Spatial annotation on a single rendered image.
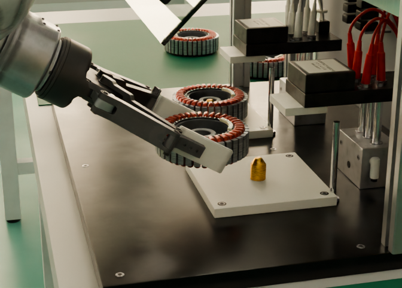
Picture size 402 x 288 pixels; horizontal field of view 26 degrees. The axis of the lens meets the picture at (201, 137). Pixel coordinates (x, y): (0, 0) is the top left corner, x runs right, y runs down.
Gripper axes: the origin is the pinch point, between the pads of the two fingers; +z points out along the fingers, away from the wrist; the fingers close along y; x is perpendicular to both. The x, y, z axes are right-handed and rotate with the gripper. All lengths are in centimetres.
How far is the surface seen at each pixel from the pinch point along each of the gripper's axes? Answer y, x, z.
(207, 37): 71, -5, 19
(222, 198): -5.1, 4.3, 4.2
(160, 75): 59, 5, 10
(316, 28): 25.5, -17.6, 17.8
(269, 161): 4.8, -0.1, 12.0
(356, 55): 0.2, -17.5, 12.4
